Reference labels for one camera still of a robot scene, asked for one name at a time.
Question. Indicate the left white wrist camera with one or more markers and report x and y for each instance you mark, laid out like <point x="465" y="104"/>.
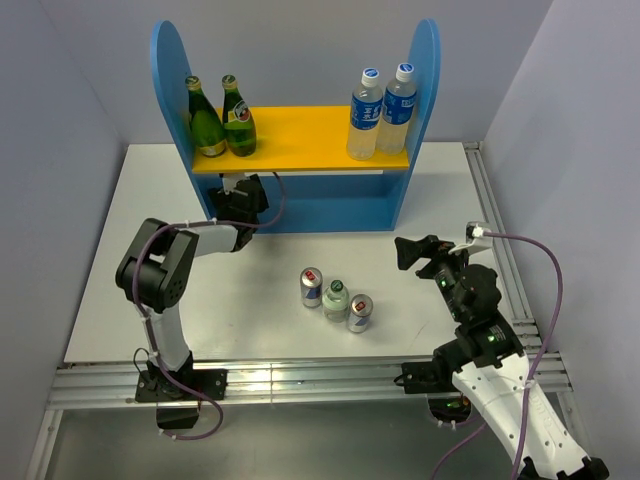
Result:
<point x="231" y="180"/>

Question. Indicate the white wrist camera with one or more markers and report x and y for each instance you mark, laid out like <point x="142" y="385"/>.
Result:
<point x="231" y="180"/>
<point x="477" y="239"/>

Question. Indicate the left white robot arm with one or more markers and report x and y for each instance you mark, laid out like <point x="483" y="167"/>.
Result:
<point x="155" y="269"/>

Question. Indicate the red bull can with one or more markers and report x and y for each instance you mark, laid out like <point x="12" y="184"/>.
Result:
<point x="360" y="311"/>
<point x="311" y="282"/>

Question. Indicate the clear water bottle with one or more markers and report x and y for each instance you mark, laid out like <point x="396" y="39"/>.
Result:
<point x="365" y="112"/>
<point x="397" y="109"/>

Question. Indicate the left clear water bottle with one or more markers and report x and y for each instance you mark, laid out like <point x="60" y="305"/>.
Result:
<point x="365" y="112"/>

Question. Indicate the aluminium side rail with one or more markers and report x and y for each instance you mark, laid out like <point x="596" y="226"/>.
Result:
<point x="517" y="308"/>

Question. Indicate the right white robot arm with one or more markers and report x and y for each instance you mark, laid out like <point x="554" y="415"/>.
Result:
<point x="488" y="365"/>

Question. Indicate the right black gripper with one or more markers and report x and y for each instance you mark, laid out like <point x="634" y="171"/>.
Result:
<point x="409" y="250"/>

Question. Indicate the aluminium front rail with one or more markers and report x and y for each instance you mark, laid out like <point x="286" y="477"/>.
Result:
<point x="283" y="420"/>

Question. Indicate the clear glass bottle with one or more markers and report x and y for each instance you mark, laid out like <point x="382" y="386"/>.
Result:
<point x="335" y="301"/>

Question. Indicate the green Perrier bottle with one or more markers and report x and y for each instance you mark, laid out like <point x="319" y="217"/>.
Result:
<point x="238" y="122"/>
<point x="205" y="125"/>

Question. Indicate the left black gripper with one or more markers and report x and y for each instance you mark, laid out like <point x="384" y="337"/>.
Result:
<point x="221" y="201"/>

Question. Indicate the blue and yellow wooden shelf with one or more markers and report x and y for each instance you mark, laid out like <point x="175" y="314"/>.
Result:
<point x="301" y="154"/>

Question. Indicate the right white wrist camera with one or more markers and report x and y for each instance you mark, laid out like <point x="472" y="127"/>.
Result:
<point x="477" y="239"/>

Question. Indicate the right clear water bottle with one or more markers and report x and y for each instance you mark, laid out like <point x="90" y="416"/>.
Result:
<point x="397" y="109"/>

